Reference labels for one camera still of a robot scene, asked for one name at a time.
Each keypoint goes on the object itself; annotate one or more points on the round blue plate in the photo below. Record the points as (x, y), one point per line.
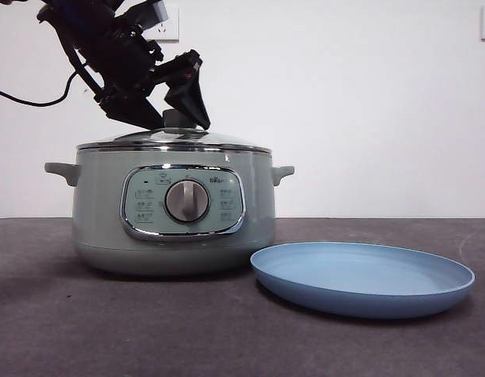
(360, 282)

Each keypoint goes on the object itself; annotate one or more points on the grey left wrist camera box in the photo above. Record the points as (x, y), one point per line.
(157, 12)

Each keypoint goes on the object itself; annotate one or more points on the glass lid with green knob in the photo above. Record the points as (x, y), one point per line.
(218, 141)

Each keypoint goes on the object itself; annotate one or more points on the white wall power socket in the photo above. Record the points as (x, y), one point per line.
(170, 33)

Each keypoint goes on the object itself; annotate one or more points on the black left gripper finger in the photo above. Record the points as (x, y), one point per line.
(191, 102)
(128, 110)

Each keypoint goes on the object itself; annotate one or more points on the pale green electric steamer pot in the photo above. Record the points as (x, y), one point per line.
(100, 220)

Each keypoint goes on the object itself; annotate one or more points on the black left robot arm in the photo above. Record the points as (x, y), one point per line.
(116, 51)

